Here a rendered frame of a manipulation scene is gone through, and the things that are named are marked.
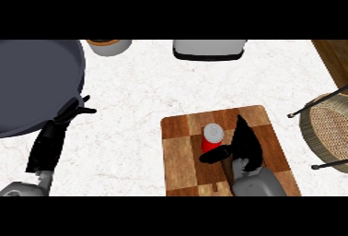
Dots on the red can with silver top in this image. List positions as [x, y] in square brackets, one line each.
[212, 136]

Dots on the white pot with brown rim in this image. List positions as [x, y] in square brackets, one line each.
[109, 48]

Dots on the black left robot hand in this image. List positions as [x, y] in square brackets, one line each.
[70, 112]

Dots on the large dark grey round pan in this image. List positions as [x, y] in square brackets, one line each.
[36, 86]

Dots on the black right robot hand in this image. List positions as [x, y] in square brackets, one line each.
[247, 144]

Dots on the brown wooden cabinet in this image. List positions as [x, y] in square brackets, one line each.
[339, 58]

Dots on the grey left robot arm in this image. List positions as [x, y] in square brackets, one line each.
[45, 147]

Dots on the checkered wooden cutting board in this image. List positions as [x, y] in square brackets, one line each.
[182, 153]

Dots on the white appliance with black base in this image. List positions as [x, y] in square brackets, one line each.
[210, 49]

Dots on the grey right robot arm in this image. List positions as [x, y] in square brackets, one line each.
[259, 182]

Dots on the wicker tiered basket black frame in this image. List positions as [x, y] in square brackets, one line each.
[328, 129]

